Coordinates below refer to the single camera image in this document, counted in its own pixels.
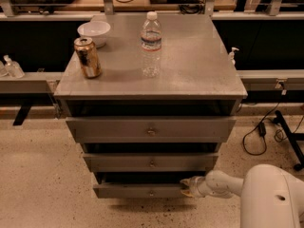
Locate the white bowl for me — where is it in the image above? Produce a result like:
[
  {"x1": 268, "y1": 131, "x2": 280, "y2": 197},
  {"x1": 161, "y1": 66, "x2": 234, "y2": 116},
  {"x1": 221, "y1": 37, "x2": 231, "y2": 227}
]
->
[{"x1": 77, "y1": 21, "x2": 111, "y2": 48}]

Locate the grey middle drawer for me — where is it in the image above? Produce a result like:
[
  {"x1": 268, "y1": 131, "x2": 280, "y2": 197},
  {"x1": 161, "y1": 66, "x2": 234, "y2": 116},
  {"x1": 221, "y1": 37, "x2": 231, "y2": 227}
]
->
[{"x1": 83, "y1": 153, "x2": 219, "y2": 172}]

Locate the black stand leg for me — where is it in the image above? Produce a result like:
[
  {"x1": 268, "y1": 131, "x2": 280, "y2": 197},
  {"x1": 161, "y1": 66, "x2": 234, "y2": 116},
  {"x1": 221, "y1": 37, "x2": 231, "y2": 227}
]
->
[{"x1": 275, "y1": 110, "x2": 304, "y2": 171}]

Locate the gold soda can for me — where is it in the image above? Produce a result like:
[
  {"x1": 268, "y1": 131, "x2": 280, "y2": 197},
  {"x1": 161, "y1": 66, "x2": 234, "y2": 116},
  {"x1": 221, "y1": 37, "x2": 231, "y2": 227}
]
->
[{"x1": 74, "y1": 37, "x2": 102, "y2": 79}]

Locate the white pump dispenser bottle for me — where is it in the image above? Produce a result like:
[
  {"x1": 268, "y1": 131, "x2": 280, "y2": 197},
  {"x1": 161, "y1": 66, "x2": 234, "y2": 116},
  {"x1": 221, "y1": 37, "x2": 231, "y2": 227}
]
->
[{"x1": 228, "y1": 47, "x2": 239, "y2": 65}]

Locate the grey bottom drawer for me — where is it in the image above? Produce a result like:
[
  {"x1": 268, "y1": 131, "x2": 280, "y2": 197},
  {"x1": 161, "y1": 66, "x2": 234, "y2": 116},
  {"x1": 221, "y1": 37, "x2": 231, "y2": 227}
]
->
[{"x1": 93, "y1": 171, "x2": 205, "y2": 199}]

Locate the grey drawer cabinet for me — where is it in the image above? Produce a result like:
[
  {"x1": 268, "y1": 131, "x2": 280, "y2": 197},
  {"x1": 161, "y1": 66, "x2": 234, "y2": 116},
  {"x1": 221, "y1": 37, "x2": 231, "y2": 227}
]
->
[{"x1": 53, "y1": 13, "x2": 249, "y2": 195}]

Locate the clear plastic water bottle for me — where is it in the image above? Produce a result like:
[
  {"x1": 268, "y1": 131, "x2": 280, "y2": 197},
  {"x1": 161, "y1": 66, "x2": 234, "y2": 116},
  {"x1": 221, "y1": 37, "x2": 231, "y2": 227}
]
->
[{"x1": 141, "y1": 11, "x2": 162, "y2": 77}]

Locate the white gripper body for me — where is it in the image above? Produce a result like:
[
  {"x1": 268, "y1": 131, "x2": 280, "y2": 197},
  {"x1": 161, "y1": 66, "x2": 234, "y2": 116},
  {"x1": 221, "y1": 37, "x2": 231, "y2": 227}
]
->
[{"x1": 189, "y1": 176, "x2": 209, "y2": 198}]

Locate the black floor cable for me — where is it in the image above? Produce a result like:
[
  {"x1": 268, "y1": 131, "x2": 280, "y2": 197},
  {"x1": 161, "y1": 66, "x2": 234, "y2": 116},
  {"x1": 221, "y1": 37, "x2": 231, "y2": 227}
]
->
[{"x1": 242, "y1": 83, "x2": 304, "y2": 157}]

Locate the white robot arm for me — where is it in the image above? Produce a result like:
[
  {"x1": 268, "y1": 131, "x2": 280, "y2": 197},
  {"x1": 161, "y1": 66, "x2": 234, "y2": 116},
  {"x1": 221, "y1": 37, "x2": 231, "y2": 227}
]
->
[{"x1": 180, "y1": 164, "x2": 304, "y2": 228}]

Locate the grey drawer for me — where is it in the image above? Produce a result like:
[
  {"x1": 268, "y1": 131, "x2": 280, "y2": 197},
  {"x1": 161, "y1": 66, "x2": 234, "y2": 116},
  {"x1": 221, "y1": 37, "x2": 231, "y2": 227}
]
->
[
  {"x1": 93, "y1": 171, "x2": 205, "y2": 199},
  {"x1": 83, "y1": 153, "x2": 219, "y2": 172},
  {"x1": 66, "y1": 116, "x2": 236, "y2": 143}
]

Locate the grey top drawer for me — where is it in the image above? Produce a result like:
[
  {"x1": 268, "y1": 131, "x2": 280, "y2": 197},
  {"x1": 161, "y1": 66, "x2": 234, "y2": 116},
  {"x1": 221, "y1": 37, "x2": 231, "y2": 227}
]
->
[{"x1": 66, "y1": 116, "x2": 236, "y2": 143}]

